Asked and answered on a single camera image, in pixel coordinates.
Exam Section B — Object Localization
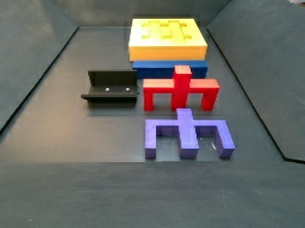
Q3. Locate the yellow slotted board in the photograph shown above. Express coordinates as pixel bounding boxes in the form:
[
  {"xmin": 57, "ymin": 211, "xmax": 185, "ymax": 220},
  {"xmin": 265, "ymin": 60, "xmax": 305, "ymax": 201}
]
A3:
[{"xmin": 129, "ymin": 19, "xmax": 208, "ymax": 61}]

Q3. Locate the purple comb-shaped block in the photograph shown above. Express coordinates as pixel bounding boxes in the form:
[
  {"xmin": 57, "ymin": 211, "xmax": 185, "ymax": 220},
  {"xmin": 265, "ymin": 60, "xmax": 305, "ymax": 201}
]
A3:
[{"xmin": 145, "ymin": 109, "xmax": 234, "ymax": 159}]

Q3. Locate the red comb-shaped block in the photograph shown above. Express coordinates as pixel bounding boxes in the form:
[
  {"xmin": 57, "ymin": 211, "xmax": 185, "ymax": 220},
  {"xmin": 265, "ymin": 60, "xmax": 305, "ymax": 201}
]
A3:
[{"xmin": 143, "ymin": 65, "xmax": 221, "ymax": 111}]

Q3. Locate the blue rectangular bar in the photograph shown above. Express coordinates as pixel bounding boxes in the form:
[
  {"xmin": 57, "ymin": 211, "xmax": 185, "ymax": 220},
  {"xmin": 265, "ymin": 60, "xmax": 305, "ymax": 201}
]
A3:
[{"xmin": 133, "ymin": 61, "xmax": 208, "ymax": 79}]

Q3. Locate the black angle bracket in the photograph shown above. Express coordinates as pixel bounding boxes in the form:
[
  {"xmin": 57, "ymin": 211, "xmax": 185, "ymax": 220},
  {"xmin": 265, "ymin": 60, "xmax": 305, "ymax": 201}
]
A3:
[{"xmin": 82, "ymin": 69, "xmax": 138, "ymax": 102}]

